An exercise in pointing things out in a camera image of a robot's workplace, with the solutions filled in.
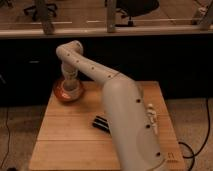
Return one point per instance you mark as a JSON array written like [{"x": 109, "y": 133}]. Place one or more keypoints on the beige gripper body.
[{"x": 70, "y": 77}]

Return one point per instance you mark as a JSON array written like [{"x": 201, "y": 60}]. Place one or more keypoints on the white ceramic cup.
[{"x": 69, "y": 86}]

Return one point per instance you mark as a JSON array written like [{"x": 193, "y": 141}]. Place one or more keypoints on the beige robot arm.
[{"x": 135, "y": 141}]

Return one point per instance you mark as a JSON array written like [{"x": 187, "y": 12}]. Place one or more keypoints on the orange ceramic bowl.
[{"x": 67, "y": 96}]

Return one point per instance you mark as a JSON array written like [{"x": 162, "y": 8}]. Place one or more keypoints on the black rectangular box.
[{"x": 101, "y": 123}]

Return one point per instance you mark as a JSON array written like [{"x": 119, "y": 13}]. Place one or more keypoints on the black office chair left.
[{"x": 41, "y": 10}]

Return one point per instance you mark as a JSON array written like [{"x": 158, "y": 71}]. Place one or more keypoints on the black office chair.
[
  {"x": 41, "y": 10},
  {"x": 134, "y": 8}
]

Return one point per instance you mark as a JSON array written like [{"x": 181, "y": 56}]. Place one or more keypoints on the wooden table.
[{"x": 67, "y": 141}]

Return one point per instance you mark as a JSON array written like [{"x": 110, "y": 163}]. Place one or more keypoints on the black office chair right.
[{"x": 134, "y": 8}]

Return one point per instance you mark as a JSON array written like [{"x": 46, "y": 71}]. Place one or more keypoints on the small white figurine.
[{"x": 151, "y": 112}]

